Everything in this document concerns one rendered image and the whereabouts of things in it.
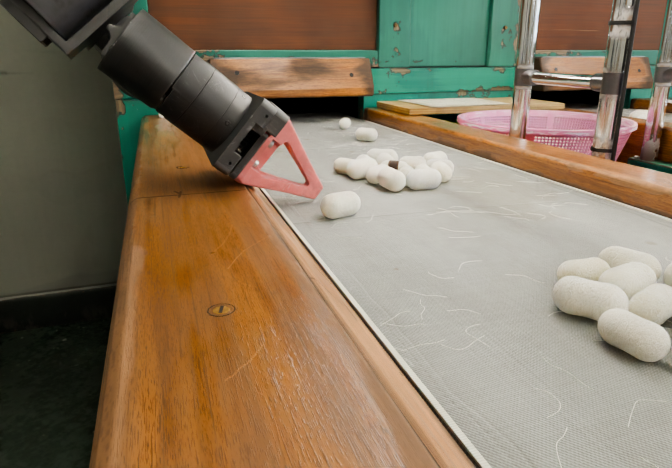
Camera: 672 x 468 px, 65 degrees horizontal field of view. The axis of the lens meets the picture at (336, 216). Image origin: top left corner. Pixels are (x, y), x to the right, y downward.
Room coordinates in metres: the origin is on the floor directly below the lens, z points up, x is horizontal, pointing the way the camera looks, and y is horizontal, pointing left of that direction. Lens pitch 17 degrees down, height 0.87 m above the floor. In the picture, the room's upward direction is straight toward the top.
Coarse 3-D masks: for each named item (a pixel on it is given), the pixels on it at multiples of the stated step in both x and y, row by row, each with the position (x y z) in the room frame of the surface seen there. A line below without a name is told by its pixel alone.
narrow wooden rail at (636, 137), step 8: (584, 112) 0.99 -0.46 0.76; (592, 112) 0.99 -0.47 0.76; (560, 120) 1.01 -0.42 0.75; (584, 120) 0.95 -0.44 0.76; (592, 120) 0.93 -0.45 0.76; (640, 120) 0.87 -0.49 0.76; (640, 128) 0.84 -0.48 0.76; (664, 128) 0.80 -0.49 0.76; (632, 136) 0.85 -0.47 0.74; (640, 136) 0.84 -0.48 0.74; (664, 136) 0.80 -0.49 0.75; (632, 144) 0.85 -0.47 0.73; (640, 144) 0.83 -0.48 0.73; (664, 144) 0.79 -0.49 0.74; (624, 152) 0.86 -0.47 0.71; (632, 152) 0.84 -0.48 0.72; (640, 152) 0.83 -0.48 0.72; (664, 152) 0.79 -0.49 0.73; (616, 160) 0.87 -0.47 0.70; (624, 160) 0.86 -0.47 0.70; (664, 160) 0.79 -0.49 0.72
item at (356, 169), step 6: (354, 162) 0.56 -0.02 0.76; (360, 162) 0.56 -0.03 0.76; (366, 162) 0.56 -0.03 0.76; (372, 162) 0.56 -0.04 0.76; (348, 168) 0.56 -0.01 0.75; (354, 168) 0.55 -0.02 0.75; (360, 168) 0.55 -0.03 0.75; (366, 168) 0.56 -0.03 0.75; (348, 174) 0.56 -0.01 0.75; (354, 174) 0.55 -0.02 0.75; (360, 174) 0.55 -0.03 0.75
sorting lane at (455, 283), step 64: (320, 128) 0.96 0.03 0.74; (384, 128) 0.96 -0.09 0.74; (320, 192) 0.51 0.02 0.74; (384, 192) 0.51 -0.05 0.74; (448, 192) 0.51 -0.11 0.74; (512, 192) 0.51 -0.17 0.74; (576, 192) 0.51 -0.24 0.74; (320, 256) 0.34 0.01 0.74; (384, 256) 0.34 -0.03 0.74; (448, 256) 0.34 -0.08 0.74; (512, 256) 0.34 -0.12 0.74; (576, 256) 0.34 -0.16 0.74; (384, 320) 0.25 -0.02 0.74; (448, 320) 0.25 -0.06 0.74; (512, 320) 0.25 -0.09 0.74; (576, 320) 0.25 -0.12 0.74; (448, 384) 0.19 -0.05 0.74; (512, 384) 0.19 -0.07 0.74; (576, 384) 0.19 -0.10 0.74; (640, 384) 0.19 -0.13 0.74; (512, 448) 0.15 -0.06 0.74; (576, 448) 0.15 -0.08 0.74; (640, 448) 0.15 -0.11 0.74
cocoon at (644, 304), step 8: (648, 288) 0.25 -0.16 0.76; (656, 288) 0.25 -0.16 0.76; (664, 288) 0.25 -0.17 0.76; (640, 296) 0.24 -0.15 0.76; (648, 296) 0.24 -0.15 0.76; (656, 296) 0.24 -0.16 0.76; (664, 296) 0.24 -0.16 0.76; (632, 304) 0.24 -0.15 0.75; (640, 304) 0.24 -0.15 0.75; (648, 304) 0.24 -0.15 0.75; (656, 304) 0.23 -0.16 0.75; (664, 304) 0.23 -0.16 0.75; (632, 312) 0.24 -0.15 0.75; (640, 312) 0.24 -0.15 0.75; (648, 312) 0.23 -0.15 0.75; (656, 312) 0.23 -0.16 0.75; (664, 312) 0.23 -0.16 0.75; (648, 320) 0.23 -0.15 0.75; (656, 320) 0.23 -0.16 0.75; (664, 320) 0.23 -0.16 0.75
